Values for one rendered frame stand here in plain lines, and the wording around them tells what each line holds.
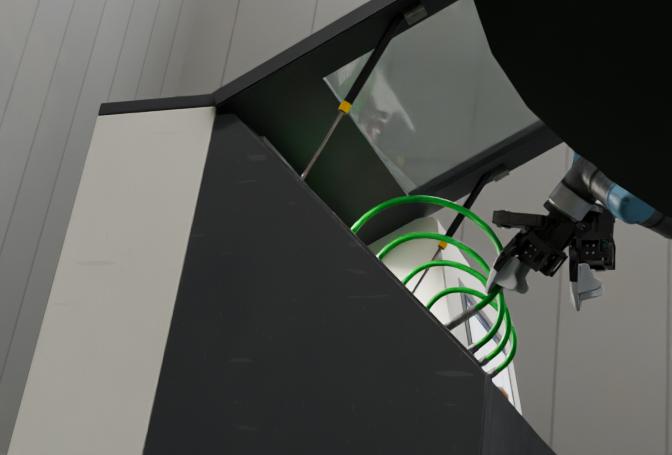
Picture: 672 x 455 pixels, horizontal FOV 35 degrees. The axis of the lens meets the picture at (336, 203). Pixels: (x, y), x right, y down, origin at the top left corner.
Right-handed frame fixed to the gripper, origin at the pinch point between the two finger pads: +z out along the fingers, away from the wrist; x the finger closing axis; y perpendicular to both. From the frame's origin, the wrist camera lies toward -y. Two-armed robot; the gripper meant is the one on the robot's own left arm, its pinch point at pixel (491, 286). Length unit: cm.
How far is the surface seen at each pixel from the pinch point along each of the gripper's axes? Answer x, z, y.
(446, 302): 30.7, 16.8, -22.0
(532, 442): -7.7, 13.6, 28.7
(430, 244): 32.8, 9.9, -36.1
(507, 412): -25.4, 7.7, 28.7
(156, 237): -46, 26, -37
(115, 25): 96, 49, -259
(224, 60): 166, 45, -265
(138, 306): -49, 36, -28
